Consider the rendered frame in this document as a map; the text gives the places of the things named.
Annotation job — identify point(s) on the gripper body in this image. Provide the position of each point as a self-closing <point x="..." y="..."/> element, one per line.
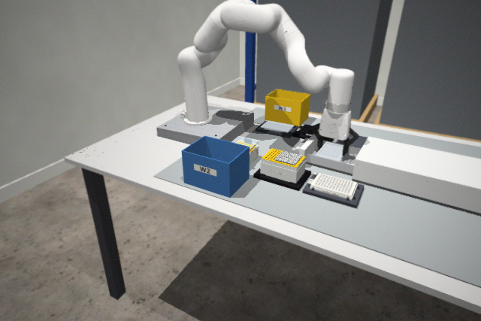
<point x="335" y="125"/>

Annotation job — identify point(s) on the yellow open bin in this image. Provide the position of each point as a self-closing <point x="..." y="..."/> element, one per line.
<point x="287" y="107"/>

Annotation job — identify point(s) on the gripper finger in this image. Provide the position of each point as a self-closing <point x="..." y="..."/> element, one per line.
<point x="349" y="141"/>
<point x="319" y="137"/>

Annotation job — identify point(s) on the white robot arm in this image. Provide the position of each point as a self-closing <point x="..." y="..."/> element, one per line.
<point x="256" y="19"/>

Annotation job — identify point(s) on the blue open-top bin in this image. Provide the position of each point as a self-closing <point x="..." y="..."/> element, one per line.
<point x="216" y="165"/>

